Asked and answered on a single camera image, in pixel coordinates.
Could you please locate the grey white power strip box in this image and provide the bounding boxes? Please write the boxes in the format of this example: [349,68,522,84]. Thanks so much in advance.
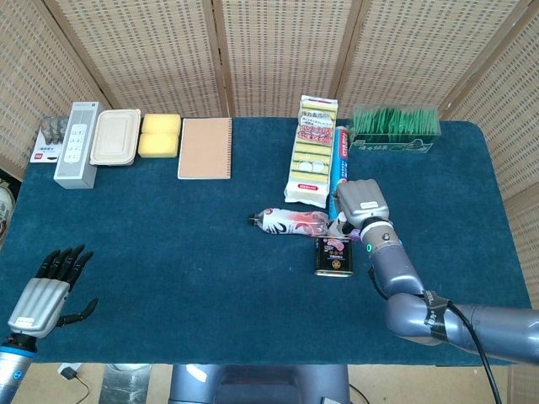
[53,101,104,191]

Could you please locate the white paper roll cardboard core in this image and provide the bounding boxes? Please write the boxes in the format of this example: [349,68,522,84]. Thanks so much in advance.
[328,217,359,239]

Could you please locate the grey metal table support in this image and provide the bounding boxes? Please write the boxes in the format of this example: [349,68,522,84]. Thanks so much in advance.
[100,363,152,404]

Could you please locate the woven bamboo folding screen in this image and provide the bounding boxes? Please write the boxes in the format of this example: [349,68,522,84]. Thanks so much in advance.
[0,0,539,404]

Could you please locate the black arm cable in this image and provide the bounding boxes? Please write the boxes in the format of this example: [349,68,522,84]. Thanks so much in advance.
[367,264,504,404]

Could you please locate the blue table cloth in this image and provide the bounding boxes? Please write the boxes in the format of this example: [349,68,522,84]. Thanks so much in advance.
[0,116,539,367]

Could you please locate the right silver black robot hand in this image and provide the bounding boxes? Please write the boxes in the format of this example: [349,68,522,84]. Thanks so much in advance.
[334,178,391,235]

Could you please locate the plastic bottle pink white label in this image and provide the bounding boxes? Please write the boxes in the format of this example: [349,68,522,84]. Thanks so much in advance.
[248,207,331,237]

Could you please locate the grey robot torso base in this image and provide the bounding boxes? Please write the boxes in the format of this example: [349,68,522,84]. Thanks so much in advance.
[168,363,352,404]

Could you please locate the white charger with black cable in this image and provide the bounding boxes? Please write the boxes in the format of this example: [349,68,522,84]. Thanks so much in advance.
[57,363,91,401]

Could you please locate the black gold luncheon meat can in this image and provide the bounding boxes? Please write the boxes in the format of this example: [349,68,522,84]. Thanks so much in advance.
[313,236,355,278]

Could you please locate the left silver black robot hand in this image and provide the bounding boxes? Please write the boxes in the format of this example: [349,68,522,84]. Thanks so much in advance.
[7,244,99,340]

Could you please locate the kraft spiral notebook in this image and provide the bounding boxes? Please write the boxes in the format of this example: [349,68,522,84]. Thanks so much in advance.
[177,117,234,181]

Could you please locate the yellow sponge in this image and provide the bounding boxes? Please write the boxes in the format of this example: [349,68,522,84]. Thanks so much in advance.
[141,114,183,136]
[137,132,180,160]

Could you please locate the clear box green tea bags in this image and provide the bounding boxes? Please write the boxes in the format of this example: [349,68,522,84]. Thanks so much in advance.
[348,103,443,154]

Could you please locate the white blister pack card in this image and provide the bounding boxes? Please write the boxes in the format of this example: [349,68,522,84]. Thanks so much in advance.
[29,116,71,165]

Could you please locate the blue cling film box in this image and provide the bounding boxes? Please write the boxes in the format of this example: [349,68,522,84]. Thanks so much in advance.
[328,125,353,221]

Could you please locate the beige lidded food container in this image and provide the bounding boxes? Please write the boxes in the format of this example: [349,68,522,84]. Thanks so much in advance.
[88,108,142,167]

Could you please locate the yellow snack bag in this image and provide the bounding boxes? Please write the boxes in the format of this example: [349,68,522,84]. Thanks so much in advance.
[283,94,339,210]

